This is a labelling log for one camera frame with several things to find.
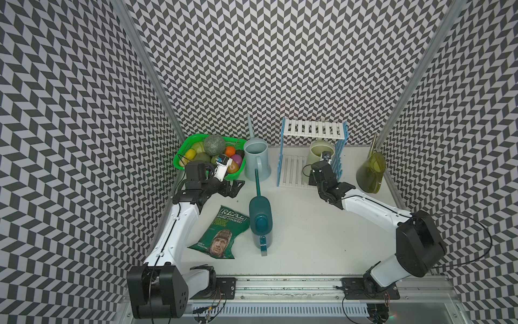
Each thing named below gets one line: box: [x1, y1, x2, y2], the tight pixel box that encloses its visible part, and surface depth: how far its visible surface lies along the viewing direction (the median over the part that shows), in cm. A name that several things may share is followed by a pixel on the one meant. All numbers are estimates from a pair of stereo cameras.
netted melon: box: [203, 134, 226, 156], surface depth 106 cm
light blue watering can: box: [243, 113, 272, 182], surface depth 94 cm
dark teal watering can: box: [248, 168, 274, 257], surface depth 77 cm
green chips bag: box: [187, 205, 251, 260], surface depth 79 cm
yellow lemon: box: [185, 148, 197, 161], surface depth 107 cm
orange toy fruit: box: [225, 145, 236, 158], surface depth 110 cm
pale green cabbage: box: [191, 141, 206, 154], surface depth 111 cm
